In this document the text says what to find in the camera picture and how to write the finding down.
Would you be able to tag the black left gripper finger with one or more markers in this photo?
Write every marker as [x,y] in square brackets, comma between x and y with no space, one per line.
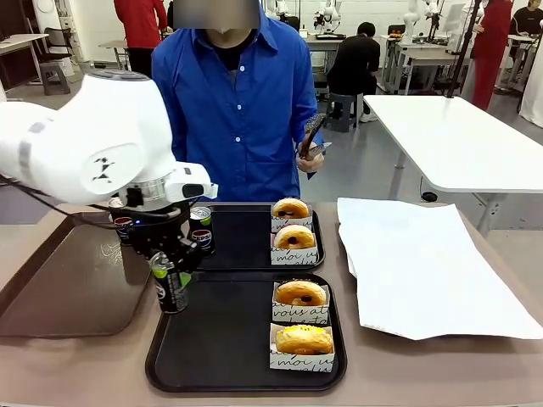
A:
[188,256]
[156,263]

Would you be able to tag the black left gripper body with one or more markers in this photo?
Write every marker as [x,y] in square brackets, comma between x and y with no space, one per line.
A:
[159,231]

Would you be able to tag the black Pepsi can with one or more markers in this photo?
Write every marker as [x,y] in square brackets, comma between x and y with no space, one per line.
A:
[201,237]
[171,294]
[123,226]

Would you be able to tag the metal serving tongs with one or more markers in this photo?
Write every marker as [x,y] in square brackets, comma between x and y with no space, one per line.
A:
[315,123]

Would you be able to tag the person's left forearm blue sleeve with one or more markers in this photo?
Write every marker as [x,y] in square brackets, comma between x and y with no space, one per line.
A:
[311,106]

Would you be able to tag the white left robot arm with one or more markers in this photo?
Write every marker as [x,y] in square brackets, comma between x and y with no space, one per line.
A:
[85,140]

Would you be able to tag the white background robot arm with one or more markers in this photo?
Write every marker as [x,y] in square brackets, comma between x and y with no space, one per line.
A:
[409,21]
[328,12]

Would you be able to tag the person's left hand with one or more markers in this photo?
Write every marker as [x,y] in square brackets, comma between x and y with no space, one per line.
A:
[311,163]

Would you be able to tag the small black plastic tray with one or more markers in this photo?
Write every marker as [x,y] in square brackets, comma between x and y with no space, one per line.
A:
[246,237]

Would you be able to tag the large black plastic tray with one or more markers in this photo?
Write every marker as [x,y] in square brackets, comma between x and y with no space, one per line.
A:
[229,339]

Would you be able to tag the brown plastic tray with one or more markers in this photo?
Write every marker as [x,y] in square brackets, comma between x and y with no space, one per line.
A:
[63,275]

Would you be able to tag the glazed donut dark centre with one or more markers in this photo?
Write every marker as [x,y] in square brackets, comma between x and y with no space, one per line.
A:
[282,239]

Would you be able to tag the glazed donut in paper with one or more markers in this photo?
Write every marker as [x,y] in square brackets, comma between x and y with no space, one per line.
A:
[292,256]

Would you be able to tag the person in blue shirt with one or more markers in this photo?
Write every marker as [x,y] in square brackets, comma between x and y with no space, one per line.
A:
[237,106]

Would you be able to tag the grey step stool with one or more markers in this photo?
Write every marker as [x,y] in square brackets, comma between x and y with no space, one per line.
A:
[55,78]

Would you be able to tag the grey desk with leg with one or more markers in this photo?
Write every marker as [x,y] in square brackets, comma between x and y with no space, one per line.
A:
[114,44]

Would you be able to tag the person in red top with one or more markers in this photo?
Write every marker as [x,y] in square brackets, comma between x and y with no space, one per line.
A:
[140,21]

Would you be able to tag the grey plastic stool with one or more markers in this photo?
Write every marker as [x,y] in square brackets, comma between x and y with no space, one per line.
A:
[348,110]

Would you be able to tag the black office chair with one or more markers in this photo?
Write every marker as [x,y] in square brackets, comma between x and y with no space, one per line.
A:
[55,38]

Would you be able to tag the light wooden desk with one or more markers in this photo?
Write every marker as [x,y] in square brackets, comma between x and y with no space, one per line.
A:
[21,40]

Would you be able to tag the white paper sheet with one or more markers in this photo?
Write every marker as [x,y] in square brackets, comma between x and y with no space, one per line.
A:
[424,263]

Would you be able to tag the seated person in black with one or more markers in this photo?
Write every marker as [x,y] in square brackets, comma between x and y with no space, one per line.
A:
[356,55]

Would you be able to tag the white table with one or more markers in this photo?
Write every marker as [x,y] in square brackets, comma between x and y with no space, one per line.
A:
[445,140]

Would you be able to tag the white lab desk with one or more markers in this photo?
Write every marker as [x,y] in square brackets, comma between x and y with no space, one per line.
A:
[424,57]

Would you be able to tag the black stand pole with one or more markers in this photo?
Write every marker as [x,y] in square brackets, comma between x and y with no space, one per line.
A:
[464,46]

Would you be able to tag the person in red apron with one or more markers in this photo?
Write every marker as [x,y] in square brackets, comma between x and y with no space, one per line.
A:
[492,42]

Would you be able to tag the white hanging cloth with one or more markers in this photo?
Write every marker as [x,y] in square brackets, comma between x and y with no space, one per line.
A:
[534,93]

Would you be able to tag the person in black sweater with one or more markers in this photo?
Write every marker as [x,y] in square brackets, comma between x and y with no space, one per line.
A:
[528,21]

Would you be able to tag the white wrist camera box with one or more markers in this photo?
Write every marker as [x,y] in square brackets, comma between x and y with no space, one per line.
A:
[191,182]

